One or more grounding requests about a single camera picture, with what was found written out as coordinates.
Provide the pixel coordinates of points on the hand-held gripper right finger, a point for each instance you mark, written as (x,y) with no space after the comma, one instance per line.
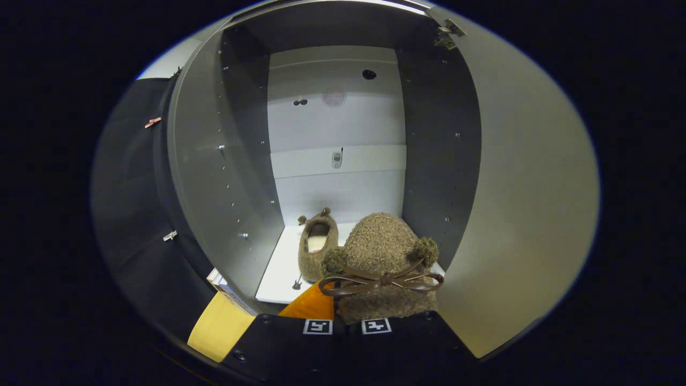
(407,348)

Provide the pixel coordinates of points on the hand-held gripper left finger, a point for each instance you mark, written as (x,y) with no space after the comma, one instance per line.
(284,348)

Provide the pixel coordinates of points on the brown fuzzy shoe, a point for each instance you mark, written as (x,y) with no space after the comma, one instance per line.
(316,262)
(380,246)

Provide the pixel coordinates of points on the grey shoe cabinet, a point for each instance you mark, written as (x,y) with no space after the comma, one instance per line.
(225,161)

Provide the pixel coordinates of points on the white book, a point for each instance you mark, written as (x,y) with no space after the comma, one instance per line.
(216,277)

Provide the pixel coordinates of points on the white clip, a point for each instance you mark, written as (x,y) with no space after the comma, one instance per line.
(170,235)

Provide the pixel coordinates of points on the black backdrop cloth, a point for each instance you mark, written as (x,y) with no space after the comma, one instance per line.
(128,214)

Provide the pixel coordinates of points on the pink clip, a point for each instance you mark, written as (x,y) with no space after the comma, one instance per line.
(153,122)

